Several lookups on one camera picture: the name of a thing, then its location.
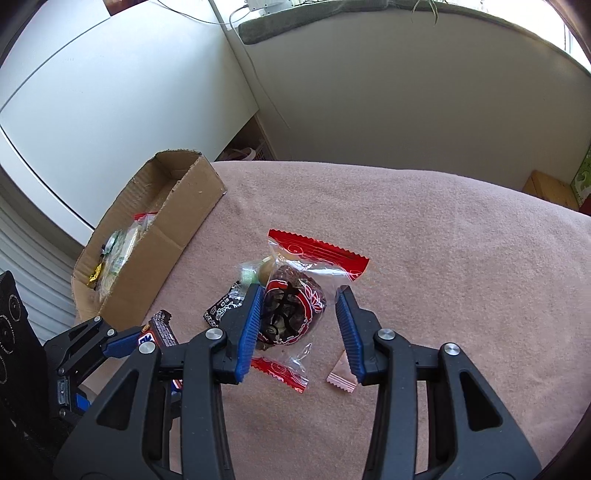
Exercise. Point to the yellow candy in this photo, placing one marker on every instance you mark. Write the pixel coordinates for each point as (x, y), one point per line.
(96, 275)

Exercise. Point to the green printed box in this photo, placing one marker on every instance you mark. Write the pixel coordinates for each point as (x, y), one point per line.
(582, 177)

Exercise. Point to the window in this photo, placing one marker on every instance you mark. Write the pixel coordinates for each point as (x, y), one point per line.
(581, 46)

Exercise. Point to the black snack packet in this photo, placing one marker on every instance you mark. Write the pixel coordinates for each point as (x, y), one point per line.
(221, 307)

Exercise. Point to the white ribbed panel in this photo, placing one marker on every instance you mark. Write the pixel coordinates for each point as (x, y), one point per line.
(37, 277)

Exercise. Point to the small red clear snack packet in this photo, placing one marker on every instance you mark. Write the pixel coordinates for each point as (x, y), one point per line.
(145, 218)

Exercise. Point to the pink wrapped candy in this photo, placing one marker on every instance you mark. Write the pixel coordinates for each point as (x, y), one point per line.
(339, 376)

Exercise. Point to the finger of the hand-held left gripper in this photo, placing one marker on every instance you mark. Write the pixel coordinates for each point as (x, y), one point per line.
(122, 344)
(83, 401)

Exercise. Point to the brown chocolate bar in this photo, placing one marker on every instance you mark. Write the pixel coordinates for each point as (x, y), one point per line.
(161, 330)

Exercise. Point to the clear biscuit packet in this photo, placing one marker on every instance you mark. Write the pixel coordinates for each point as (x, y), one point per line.
(120, 258)

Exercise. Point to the large red clear snack packet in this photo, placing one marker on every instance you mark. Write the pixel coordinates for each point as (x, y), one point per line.
(295, 295)

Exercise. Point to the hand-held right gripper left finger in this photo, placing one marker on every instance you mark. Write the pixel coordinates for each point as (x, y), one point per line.
(249, 332)

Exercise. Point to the white power strip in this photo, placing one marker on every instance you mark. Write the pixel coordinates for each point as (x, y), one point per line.
(270, 5)

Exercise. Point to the cardboard box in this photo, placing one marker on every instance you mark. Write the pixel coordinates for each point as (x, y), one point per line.
(184, 217)

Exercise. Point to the white cabinet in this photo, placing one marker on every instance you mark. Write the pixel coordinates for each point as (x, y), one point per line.
(115, 115)

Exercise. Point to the grey window sill cushion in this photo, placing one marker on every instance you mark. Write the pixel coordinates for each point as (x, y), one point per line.
(300, 21)

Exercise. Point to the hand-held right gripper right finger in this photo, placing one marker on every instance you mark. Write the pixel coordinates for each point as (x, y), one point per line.
(351, 332)

